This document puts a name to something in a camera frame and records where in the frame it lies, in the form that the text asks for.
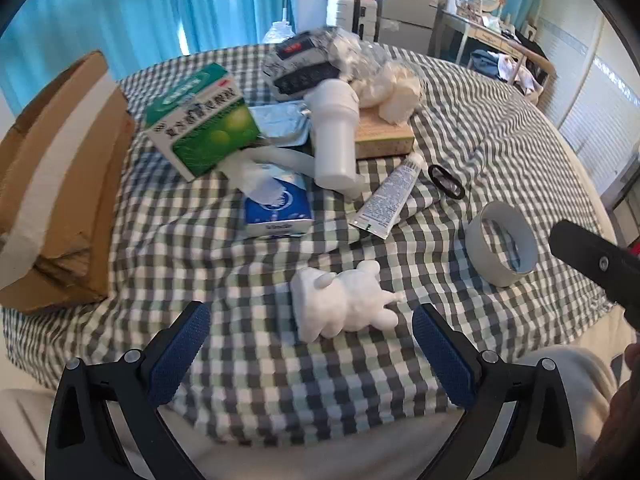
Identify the person's right hand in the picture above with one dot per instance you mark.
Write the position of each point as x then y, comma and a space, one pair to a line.
625, 435

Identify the wooden chair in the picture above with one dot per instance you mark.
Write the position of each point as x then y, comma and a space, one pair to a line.
542, 67

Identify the white suitcase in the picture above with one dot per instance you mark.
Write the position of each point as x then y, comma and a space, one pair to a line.
345, 12

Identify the large clear water bottle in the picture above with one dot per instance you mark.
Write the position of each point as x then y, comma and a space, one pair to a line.
279, 32

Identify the white tape roll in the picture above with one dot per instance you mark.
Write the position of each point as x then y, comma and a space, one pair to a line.
480, 255

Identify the black hair band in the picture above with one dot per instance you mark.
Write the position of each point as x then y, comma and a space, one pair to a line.
432, 174

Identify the white plastic cup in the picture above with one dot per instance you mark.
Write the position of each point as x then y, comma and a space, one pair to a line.
335, 140

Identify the blue face mask pack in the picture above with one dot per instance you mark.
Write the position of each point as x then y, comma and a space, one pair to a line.
280, 120

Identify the wooden dressing table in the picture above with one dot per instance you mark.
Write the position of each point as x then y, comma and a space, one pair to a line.
495, 40

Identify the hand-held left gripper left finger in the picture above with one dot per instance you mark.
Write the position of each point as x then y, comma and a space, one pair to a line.
180, 355

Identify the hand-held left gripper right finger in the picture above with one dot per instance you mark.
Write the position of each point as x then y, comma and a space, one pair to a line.
442, 360

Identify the white ointment tube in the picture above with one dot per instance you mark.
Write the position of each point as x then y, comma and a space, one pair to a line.
385, 197

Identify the brown cardboard box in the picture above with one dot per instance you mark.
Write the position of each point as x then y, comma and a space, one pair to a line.
60, 160

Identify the white tissue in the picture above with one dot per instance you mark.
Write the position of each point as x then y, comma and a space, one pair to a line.
395, 90

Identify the green and white medicine box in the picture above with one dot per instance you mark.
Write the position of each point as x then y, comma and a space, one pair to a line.
200, 120

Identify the blue tissue pack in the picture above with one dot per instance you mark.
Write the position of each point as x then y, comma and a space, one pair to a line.
280, 210

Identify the wooden block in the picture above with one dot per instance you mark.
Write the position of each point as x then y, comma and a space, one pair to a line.
385, 140

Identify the grey mini fridge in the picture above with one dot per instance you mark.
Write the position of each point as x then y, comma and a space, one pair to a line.
407, 10

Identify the checked green and white cloth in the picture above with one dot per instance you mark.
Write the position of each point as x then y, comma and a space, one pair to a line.
250, 280

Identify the person's beige trousers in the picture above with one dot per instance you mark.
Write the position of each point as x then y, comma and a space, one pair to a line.
300, 460

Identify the clothes on chair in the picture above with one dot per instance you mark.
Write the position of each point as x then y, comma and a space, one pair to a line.
487, 62

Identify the clear bag with black items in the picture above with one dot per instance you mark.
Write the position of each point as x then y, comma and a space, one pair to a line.
300, 60

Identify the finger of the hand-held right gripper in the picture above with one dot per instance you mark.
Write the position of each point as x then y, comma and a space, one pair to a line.
600, 265

